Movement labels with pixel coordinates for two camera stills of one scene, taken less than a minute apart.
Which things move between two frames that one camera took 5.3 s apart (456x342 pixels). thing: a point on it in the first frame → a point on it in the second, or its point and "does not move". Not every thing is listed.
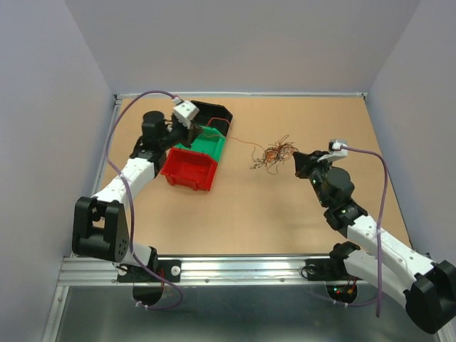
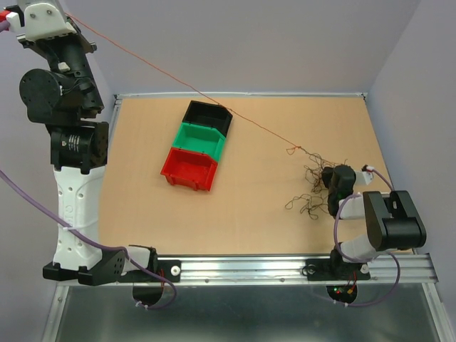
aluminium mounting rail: [248, 269] does not move
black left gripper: [189, 135] → [36, 45]
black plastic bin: [212, 115] does not move
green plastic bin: [207, 140] does not move
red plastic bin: [189, 169] does not move
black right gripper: [309, 160] → [326, 172]
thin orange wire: [271, 156] → [283, 142]
